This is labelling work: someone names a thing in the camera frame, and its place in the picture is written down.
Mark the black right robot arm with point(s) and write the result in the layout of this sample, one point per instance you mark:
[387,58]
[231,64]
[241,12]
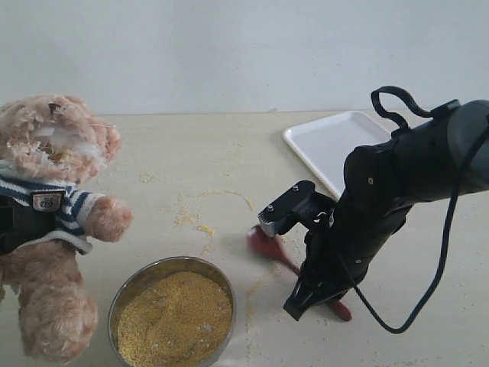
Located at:
[444,158]

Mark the round steel bowl of millet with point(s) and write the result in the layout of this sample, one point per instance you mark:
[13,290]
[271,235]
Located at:
[177,311]

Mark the dark red wooden spoon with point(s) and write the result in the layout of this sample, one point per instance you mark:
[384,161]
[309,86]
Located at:
[271,248]

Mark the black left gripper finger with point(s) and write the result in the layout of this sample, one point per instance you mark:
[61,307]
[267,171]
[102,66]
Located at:
[22,224]

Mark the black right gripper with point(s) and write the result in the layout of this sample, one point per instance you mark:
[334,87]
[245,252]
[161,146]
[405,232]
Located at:
[339,250]

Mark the beige teddy bear striped sweater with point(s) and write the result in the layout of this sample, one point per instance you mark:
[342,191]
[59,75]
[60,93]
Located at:
[50,145]

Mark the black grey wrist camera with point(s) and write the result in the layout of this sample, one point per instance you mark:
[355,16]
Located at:
[299,204]

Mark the white rectangular plastic tray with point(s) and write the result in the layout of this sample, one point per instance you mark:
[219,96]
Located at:
[324,144]

